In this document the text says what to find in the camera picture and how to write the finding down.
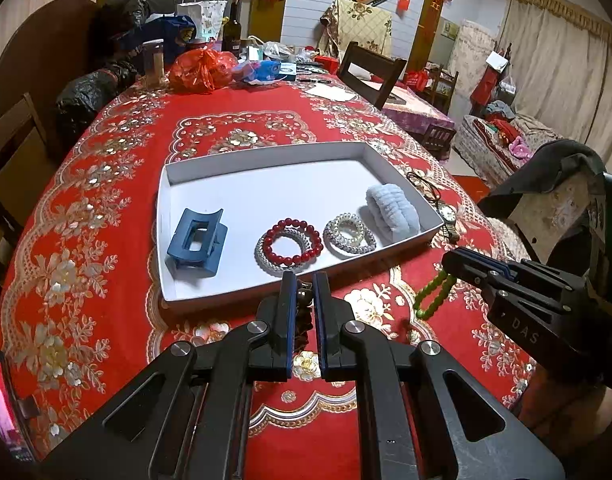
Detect floral draped cloth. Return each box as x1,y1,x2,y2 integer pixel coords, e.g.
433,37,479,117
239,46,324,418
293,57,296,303
320,0,393,61

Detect beige upholstered chair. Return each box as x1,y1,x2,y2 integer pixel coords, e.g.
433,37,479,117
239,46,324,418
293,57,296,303
486,170,602,266

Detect floral cloth covered cabinet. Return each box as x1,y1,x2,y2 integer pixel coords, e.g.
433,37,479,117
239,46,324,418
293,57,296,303
446,19,499,86

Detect dark jacket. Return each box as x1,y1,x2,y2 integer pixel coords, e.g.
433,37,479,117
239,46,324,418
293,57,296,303
478,139,607,261

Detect blue hair claw clip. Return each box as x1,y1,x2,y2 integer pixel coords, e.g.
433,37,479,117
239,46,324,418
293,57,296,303
166,207,229,278

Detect smartphone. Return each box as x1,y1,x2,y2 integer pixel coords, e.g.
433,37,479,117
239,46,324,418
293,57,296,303
0,352,36,461

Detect blue shopping bag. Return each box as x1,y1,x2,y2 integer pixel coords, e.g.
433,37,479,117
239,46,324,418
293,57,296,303
150,14,197,66

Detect round wooden tabletop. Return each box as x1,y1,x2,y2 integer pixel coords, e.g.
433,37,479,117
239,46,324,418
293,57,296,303
0,0,104,111

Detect white shallow box tray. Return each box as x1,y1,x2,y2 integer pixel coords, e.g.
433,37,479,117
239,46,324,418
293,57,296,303
156,141,445,315

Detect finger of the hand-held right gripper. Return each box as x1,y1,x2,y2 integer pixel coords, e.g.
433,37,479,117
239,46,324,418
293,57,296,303
450,247,588,292
441,253,573,313

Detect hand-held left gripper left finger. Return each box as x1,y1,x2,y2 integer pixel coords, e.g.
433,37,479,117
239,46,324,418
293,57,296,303
38,271,299,480

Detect brown wooden chair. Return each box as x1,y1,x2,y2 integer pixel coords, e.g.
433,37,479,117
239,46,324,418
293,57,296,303
0,92,61,306

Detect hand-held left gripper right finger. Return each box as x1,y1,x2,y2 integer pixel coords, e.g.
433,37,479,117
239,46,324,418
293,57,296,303
313,271,567,480

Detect small black garbage bag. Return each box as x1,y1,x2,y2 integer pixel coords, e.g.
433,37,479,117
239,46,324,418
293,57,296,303
56,57,139,131

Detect cluttered sofa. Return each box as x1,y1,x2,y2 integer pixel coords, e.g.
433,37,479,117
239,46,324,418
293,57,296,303
458,112,567,186

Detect red floral tablecloth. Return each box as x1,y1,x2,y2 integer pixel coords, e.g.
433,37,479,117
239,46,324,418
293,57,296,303
0,72,537,480

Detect large black garbage bag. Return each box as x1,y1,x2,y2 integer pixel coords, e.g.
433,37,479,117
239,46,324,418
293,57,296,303
93,0,187,61

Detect dark wooden chair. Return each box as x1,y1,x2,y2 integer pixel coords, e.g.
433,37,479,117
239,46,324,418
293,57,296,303
337,41,407,111

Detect clear plastic bag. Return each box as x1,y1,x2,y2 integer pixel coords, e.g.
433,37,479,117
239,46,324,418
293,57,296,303
262,41,293,61

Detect beige curtain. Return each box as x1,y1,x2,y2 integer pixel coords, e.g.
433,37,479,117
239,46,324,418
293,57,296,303
481,0,612,181

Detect silver wrist watch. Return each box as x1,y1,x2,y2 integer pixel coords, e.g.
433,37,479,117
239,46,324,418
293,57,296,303
438,200,462,243

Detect light blue fluffy scrunchie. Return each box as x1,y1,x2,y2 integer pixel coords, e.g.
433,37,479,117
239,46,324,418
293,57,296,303
365,183,421,238

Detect dark wine bottle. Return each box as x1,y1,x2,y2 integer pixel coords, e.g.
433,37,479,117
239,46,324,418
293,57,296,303
222,0,243,53

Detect blue tissue pack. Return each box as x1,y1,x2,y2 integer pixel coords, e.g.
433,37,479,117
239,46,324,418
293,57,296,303
233,59,281,83

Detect person's right hand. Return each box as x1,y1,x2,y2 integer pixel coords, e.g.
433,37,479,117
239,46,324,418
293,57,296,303
528,357,612,442

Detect green bead bracelet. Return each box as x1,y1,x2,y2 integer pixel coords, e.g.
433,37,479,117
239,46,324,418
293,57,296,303
412,270,457,320

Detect dark brown bead bracelet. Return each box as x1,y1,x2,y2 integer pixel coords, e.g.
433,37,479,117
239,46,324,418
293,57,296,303
293,282,317,353

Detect red plastic bag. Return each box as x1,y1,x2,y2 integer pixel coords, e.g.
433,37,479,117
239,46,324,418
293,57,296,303
168,47,239,95

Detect red bead bracelet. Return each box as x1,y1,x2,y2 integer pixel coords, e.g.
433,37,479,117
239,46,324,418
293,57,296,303
262,217,324,267

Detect clear spiral hair tie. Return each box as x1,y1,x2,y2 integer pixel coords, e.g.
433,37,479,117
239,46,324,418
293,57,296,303
323,212,363,248

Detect small red bag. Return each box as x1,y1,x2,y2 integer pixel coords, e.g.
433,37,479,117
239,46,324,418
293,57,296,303
403,70,431,92

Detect white paper gift bag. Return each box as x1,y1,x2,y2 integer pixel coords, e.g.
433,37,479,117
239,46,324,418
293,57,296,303
177,0,227,41

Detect small wooden chair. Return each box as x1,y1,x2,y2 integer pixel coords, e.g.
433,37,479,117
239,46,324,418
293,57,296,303
426,62,459,113

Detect purple cloth covered table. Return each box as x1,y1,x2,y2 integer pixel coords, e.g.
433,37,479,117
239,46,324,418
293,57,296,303
373,80,457,161

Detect white paper sheet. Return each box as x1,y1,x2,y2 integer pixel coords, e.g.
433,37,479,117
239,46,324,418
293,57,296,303
306,82,359,104

